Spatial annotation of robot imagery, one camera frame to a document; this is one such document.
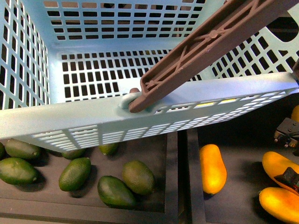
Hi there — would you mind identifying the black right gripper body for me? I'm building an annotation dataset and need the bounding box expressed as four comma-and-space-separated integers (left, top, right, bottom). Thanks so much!
274, 118, 299, 147

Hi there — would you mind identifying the yellow mango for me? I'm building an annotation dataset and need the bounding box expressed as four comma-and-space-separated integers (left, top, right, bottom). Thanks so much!
262, 151, 299, 196
199, 144, 227, 195
259, 187, 299, 224

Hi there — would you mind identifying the brown basket handle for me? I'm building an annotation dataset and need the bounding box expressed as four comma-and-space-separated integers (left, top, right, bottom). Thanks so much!
128, 0, 298, 113

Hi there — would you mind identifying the light blue plastic basket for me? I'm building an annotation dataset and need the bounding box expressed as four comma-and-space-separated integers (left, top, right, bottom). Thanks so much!
0, 0, 299, 152

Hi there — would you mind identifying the green avocado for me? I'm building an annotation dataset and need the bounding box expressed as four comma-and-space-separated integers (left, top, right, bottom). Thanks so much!
122, 160, 156, 196
58, 157, 92, 192
97, 175, 136, 209
0, 157, 39, 185
5, 139, 41, 160

